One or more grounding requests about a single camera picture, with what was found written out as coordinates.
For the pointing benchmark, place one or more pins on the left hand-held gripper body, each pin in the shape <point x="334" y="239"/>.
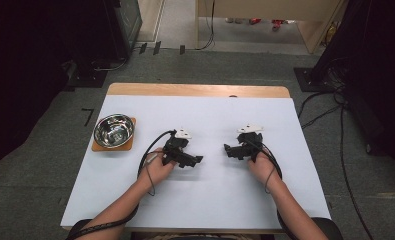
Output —
<point x="175" y="148"/>

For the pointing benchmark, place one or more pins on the square wooden trivet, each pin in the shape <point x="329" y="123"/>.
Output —
<point x="113" y="149"/>

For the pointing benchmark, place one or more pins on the person's left hand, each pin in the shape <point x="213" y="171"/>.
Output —
<point x="156" y="171"/>

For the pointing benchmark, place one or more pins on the light wooden cabinet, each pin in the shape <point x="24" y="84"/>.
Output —
<point x="268" y="8"/>

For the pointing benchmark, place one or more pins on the red shoe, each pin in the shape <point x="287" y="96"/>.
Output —
<point x="277" y="24"/>
<point x="254" y="21"/>

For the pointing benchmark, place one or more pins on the black stand base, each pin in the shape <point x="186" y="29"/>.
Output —
<point x="313" y="80"/>
<point x="86" y="78"/>

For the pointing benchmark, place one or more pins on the pale blue table cover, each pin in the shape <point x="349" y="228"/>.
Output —
<point x="211" y="113"/>

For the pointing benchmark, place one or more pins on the stainless steel bowl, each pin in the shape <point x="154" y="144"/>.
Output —
<point x="114" y="131"/>

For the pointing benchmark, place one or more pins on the glass-fronted dark cabinet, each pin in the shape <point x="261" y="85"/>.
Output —
<point x="128" y="23"/>

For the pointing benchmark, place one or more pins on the black curtain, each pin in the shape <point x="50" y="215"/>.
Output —
<point x="378" y="73"/>
<point x="28" y="66"/>

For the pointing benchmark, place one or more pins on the person's right hand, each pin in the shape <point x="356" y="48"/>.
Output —
<point x="261" y="168"/>

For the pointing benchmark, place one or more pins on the wooden table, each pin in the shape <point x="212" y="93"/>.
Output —
<point x="198" y="90"/>

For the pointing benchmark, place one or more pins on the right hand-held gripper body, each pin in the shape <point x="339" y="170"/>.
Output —
<point x="250" y="145"/>

